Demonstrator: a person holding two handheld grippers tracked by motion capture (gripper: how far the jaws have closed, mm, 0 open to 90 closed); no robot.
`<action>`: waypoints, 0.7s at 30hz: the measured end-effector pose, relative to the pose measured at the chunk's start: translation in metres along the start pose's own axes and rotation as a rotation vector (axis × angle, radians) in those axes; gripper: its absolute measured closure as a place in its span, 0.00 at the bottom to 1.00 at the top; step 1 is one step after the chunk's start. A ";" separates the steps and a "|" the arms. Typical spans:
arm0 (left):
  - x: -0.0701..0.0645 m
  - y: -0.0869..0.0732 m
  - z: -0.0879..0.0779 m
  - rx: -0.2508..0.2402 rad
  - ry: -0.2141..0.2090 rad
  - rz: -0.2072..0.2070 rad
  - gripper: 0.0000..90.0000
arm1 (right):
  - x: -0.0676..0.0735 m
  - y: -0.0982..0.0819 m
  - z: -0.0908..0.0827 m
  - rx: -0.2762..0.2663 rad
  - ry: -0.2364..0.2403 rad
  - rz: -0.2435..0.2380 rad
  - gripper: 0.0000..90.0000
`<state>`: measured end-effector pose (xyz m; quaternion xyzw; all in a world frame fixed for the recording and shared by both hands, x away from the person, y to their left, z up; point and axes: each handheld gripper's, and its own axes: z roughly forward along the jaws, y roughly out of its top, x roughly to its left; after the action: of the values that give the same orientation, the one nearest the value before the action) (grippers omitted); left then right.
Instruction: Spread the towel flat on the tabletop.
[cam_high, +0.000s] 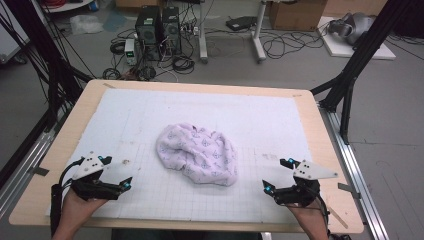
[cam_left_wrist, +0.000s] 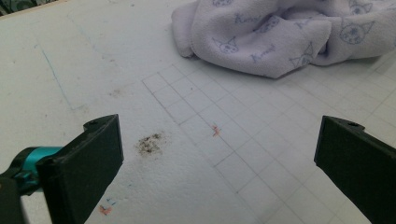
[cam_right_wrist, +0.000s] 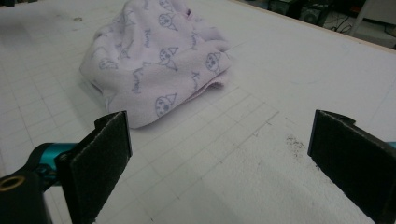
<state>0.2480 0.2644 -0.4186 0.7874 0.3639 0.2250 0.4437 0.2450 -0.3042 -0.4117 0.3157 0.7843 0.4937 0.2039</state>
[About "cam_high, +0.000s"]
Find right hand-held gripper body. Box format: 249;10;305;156
274;159;339;207

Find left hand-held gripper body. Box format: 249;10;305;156
69;151;122;202

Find pink printed towel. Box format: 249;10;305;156
155;122;240;187

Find person's right hand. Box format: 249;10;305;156
285;199;330;234

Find person's left hand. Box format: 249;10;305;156
60;189;108;233

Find black tape piece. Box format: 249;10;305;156
337;182;362;200
27;165;51;177

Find thin wooden strip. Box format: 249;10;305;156
325;204;350;230

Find white grid mat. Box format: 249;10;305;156
46;87;332;225

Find white power supply unit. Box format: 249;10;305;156
123;38;138;66

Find white floor board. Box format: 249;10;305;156
316;16;397;61

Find white desk leg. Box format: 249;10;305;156
197;0;210;65
251;0;268;64

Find large black computer tower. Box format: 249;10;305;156
134;5;164;62

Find clear plastic bag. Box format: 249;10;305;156
69;14;105;36

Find slim black computer tower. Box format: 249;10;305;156
161;6;183;55

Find white cabinet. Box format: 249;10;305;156
0;5;32;65

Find black flat device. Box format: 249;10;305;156
225;15;258;32

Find brown cardboard box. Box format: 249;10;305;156
268;0;328;32

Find grey headset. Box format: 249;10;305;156
327;12;376;46

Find white round table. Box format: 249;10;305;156
41;0;95;14

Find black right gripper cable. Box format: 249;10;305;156
314;193;332;234

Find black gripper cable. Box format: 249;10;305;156
314;193;332;234
50;157;86;237

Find aluminium rail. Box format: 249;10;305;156
0;128;57;219
318;102;390;240

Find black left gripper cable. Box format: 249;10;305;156
50;157;86;237

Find black frame stand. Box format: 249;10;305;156
309;0;424;145
0;0;95;134

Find loose black floor cables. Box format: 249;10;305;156
259;29;325;61

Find coiled black cable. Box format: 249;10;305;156
171;54;196;75

